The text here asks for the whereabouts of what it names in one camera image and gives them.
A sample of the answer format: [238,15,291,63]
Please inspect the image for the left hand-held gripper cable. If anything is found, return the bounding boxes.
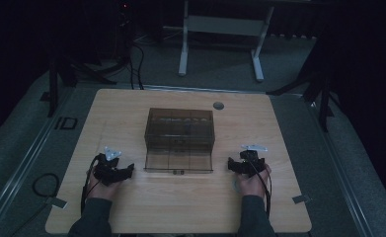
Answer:
[80,154,104,215]

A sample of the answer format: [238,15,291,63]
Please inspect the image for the person's right hand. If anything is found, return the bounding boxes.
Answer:
[235,163,273,200]

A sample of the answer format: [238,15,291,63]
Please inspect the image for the white metal desk frame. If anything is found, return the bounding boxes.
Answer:
[177,0,276,83]

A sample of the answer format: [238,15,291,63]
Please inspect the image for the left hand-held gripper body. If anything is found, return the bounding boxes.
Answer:
[93,146,126,187]

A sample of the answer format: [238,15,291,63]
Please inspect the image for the black looped floor cable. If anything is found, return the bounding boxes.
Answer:
[32,172,61,199]

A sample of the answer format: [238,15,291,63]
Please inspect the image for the black tripod stand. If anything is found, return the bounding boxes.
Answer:
[265,42,345,133]
[41,48,118,119]

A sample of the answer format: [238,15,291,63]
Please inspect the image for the transparent brown compartment box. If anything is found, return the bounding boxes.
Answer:
[143,107,216,176]

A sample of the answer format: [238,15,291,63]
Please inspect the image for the person's left hand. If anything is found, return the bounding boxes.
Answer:
[86,162,123,202]

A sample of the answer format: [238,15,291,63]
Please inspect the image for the grey tape piece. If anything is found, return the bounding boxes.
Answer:
[49,196,68,209]
[291,194,312,204]

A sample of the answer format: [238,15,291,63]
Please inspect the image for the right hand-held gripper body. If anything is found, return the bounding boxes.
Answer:
[237,143,269,178]

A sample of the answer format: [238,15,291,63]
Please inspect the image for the dark device with red light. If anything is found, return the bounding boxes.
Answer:
[116,0,137,63]

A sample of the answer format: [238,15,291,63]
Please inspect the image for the black hanging cables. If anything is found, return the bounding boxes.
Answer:
[126,19,146,91]

